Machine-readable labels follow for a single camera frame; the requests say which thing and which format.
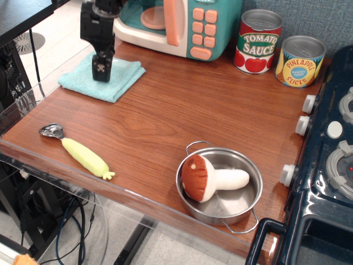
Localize black floor cable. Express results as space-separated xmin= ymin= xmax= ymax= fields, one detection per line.
xmin=41 ymin=193 xmax=97 ymax=265

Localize white stove knob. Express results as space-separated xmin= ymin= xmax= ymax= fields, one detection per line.
xmin=280 ymin=165 xmax=296 ymax=187
xmin=302 ymin=94 xmax=316 ymax=114
xmin=295 ymin=116 xmax=310 ymax=136

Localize steel pot with handles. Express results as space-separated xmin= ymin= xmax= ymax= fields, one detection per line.
xmin=176 ymin=145 xmax=263 ymax=228

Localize tomato sauce can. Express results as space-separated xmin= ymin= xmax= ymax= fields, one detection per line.
xmin=234 ymin=9 xmax=283 ymax=74

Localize teal cloth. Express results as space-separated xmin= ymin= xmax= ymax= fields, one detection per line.
xmin=58 ymin=52 xmax=146 ymax=103

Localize blue floor cable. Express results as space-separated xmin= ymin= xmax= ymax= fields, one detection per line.
xmin=55 ymin=196 xmax=86 ymax=265

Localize black computer tower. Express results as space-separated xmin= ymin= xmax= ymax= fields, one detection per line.
xmin=1 ymin=41 xmax=31 ymax=112

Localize white stove knob upper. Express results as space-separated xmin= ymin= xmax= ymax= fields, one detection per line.
xmin=302 ymin=94 xmax=316 ymax=114

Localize clear acrylic table guard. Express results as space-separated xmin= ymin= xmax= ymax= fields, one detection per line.
xmin=1 ymin=43 xmax=248 ymax=253

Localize black side desk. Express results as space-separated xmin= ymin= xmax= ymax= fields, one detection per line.
xmin=1 ymin=0 xmax=68 ymax=47

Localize white stove knob middle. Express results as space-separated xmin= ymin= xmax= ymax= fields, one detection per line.
xmin=295 ymin=116 xmax=310 ymax=136

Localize white stove knob lower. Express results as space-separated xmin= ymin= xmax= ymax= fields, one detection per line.
xmin=280 ymin=165 xmax=296 ymax=187

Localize teal toy microwave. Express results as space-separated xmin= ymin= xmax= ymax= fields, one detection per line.
xmin=114 ymin=1 xmax=242 ymax=61

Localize dark blue toy stove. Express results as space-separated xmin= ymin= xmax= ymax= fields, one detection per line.
xmin=246 ymin=46 xmax=352 ymax=264

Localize spoon with yellow-green handle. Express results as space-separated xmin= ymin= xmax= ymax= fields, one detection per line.
xmin=39 ymin=124 xmax=115 ymax=180

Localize pineapple slices can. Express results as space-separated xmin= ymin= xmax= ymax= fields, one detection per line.
xmin=275 ymin=35 xmax=327 ymax=88

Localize plush brown mushroom toy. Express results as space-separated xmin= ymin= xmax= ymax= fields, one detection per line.
xmin=181 ymin=155 xmax=250 ymax=203

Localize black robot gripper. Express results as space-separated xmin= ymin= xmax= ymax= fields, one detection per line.
xmin=80 ymin=1 xmax=121 ymax=82

